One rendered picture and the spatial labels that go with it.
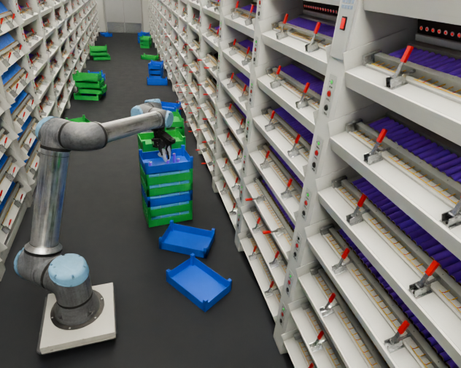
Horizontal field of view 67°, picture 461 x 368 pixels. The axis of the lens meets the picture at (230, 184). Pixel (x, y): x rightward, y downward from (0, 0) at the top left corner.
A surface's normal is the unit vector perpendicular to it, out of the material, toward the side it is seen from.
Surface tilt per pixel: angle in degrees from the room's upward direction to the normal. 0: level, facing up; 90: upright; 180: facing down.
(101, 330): 1
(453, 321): 21
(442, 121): 111
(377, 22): 90
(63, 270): 5
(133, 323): 0
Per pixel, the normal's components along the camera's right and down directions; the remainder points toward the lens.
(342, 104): 0.25, 0.50
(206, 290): 0.07, -0.86
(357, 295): -0.28, -0.78
